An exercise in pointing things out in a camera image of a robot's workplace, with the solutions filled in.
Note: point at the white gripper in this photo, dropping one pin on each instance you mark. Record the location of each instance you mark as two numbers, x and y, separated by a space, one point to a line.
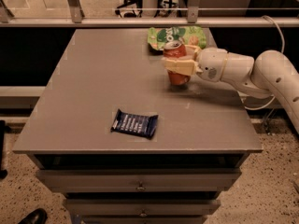
211 64

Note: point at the red coke can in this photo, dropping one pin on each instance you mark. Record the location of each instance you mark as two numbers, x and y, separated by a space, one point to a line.
174 50

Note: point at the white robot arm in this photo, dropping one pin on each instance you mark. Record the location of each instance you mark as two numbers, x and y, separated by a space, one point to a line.
271 73

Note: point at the green snack bag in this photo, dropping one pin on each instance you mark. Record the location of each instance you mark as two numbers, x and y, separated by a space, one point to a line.
189 35

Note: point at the metal railing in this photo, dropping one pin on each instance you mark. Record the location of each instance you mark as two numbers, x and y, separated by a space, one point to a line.
147 13

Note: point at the dark blue snack bar wrapper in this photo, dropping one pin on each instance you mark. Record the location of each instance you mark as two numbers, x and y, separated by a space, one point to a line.
133 124

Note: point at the grey drawer cabinet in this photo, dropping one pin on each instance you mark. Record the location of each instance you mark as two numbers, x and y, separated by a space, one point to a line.
123 145

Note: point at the upper grey drawer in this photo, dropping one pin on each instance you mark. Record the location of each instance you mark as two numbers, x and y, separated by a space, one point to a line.
79 181

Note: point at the grey drawer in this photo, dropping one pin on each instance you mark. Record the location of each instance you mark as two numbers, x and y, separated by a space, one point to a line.
142 208
79 181

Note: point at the lower grey drawer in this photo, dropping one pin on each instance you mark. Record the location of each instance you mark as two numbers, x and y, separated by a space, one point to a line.
142 208

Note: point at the black shoe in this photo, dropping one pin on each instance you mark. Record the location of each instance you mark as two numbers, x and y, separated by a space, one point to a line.
39 216

